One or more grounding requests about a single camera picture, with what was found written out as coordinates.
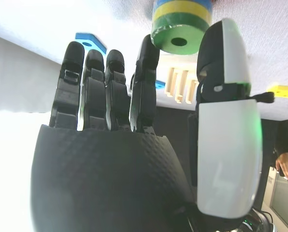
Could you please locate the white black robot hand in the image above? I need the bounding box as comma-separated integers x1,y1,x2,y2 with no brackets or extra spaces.
29,18,263,232

